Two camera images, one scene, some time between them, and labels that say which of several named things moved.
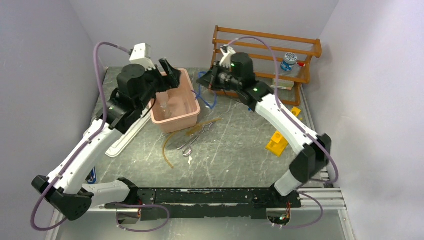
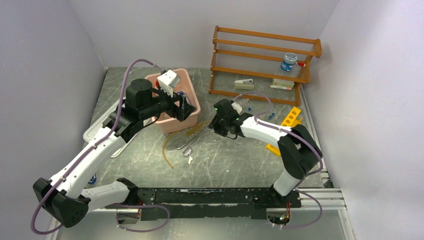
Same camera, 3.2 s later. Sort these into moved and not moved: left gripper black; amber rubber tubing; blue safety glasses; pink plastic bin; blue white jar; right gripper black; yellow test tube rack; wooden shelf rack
Moved: left gripper black; blue safety glasses; right gripper black
Not moved: blue white jar; wooden shelf rack; pink plastic bin; amber rubber tubing; yellow test tube rack
